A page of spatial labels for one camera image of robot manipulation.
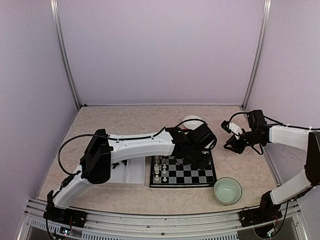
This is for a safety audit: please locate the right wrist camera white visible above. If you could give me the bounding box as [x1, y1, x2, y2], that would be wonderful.
[220, 120, 244, 136]

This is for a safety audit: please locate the left aluminium frame post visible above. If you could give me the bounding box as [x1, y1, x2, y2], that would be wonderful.
[50, 0, 82, 111]

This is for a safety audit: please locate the black white chessboard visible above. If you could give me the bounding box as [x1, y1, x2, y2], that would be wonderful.
[149, 154, 217, 188]

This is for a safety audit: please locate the aluminium frame post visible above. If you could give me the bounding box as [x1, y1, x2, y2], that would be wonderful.
[50, 0, 82, 111]
[241, 0, 272, 110]

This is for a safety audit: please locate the front aluminium rail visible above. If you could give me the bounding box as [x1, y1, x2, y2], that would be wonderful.
[17, 197, 308, 240]

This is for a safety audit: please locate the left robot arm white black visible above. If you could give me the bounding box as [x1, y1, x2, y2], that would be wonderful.
[46, 122, 218, 223]

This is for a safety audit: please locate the red white bowl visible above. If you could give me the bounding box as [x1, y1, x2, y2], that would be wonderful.
[182, 115, 204, 130]

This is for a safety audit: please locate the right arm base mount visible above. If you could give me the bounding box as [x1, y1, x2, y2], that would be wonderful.
[238, 205, 283, 228]

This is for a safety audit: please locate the white plastic compartment tray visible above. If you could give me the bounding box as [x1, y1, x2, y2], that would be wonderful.
[104, 157, 146, 188]

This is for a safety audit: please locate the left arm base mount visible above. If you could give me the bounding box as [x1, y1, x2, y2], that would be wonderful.
[43, 203, 88, 228]

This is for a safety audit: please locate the right aluminium frame post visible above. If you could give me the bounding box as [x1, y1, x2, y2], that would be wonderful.
[241, 0, 272, 110]

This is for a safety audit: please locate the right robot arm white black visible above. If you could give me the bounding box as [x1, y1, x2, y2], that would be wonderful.
[221, 109, 320, 222]

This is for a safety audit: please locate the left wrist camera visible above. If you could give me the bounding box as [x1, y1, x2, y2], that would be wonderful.
[193, 123, 217, 148]

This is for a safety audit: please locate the green glass bowl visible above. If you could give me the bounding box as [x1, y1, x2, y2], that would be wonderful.
[213, 177, 243, 206]

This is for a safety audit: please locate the black chess pieces heap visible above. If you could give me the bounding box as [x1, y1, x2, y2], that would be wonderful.
[112, 160, 128, 169]

